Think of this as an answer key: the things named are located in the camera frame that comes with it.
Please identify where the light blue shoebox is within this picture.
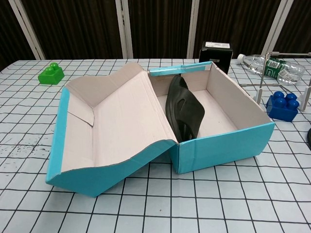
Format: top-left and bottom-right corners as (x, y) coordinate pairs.
(45, 60), (276, 199)

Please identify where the black cardboard box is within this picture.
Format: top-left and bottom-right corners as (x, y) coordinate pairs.
(199, 41), (233, 75)

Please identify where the checkered tablecloth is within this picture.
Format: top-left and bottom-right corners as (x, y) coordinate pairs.
(0, 58), (311, 233)

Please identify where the green toy brick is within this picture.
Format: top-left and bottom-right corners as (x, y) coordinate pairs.
(38, 62), (64, 85)

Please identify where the blue toy brick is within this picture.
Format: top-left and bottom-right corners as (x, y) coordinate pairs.
(266, 91), (299, 121)

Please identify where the clear plastic water bottle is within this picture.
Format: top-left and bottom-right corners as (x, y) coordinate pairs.
(237, 53), (306, 85)

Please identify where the white screen frame post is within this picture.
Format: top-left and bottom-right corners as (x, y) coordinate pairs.
(116, 0), (133, 59)
(8, 0), (46, 60)
(187, 0), (200, 59)
(261, 0), (294, 58)

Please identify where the metal wire stand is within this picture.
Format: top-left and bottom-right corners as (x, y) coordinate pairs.
(239, 51), (311, 111)

